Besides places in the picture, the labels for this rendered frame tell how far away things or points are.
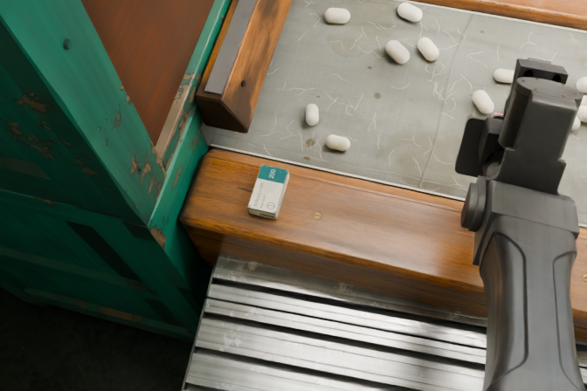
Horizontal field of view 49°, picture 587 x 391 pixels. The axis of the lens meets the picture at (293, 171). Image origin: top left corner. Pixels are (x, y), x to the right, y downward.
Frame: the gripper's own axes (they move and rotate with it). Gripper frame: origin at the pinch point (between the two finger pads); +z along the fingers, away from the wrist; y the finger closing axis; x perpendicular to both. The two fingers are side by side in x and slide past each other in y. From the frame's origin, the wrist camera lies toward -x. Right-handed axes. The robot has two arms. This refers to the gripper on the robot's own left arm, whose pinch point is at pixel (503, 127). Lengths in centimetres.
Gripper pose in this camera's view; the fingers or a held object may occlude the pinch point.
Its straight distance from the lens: 79.5
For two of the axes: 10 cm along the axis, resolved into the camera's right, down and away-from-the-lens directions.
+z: 2.3, -3.8, 9.0
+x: -1.3, 9.0, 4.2
